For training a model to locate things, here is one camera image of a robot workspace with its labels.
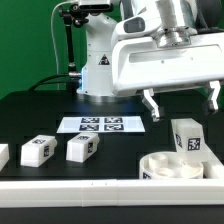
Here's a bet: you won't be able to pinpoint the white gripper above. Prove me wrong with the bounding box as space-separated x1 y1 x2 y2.
111 33 224 122

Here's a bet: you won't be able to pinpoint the white round stool seat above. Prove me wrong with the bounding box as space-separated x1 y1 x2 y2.
139 151 204 180

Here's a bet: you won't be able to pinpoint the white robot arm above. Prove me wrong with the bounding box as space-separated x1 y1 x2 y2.
78 0 224 121

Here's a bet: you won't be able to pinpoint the paper sheet with markers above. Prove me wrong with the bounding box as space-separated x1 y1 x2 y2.
57 116 145 133

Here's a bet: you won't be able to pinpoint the white front fence bar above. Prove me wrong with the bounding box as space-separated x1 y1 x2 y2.
0 179 224 208

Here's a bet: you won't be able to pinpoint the white left fence bar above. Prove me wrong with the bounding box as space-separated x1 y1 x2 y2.
0 144 9 171

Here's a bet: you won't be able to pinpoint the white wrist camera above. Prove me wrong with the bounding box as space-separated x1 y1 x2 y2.
111 13 161 47

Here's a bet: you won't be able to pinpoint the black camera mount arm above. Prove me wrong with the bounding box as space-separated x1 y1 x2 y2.
59 0 116 97

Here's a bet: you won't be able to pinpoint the black cables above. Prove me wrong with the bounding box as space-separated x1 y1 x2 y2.
28 73 72 92

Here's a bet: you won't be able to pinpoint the white cable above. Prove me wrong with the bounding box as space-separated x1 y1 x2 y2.
50 0 80 92

